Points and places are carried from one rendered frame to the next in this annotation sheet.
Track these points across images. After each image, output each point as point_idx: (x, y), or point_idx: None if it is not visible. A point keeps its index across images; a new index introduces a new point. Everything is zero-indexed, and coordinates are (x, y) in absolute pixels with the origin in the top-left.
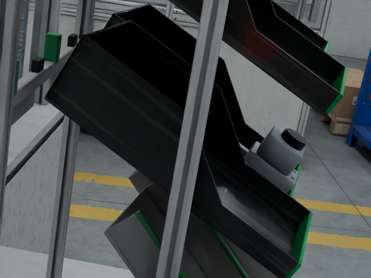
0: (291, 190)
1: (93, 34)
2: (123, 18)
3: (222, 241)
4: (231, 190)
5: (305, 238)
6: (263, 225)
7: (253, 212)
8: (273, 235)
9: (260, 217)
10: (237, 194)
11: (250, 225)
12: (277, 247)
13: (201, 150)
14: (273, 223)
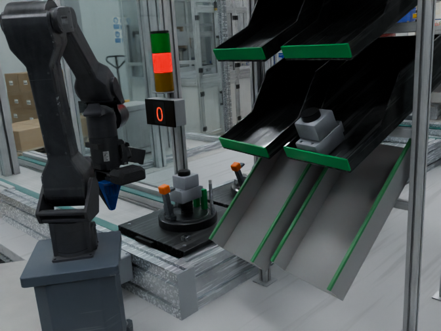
0: (297, 148)
1: None
2: (394, 42)
3: (302, 172)
4: (285, 127)
5: (237, 141)
6: (260, 139)
7: (270, 136)
8: (254, 143)
9: (268, 138)
10: (283, 129)
11: (240, 121)
12: (228, 130)
13: (250, 81)
14: (264, 144)
